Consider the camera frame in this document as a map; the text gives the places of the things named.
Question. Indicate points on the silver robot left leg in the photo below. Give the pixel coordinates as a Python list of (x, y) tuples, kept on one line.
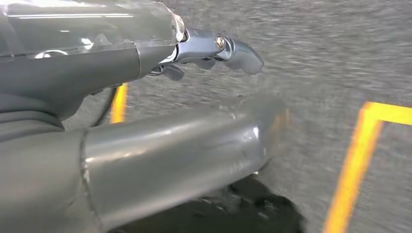
[(161, 154)]

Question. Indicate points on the yellow floor tape marking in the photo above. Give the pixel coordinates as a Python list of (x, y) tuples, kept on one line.
[(354, 167), (119, 103)]

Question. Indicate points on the black robot left foot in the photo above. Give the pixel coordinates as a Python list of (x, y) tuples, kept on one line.
[(241, 212)]

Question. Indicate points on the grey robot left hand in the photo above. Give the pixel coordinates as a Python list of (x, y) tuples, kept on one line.
[(80, 64)]

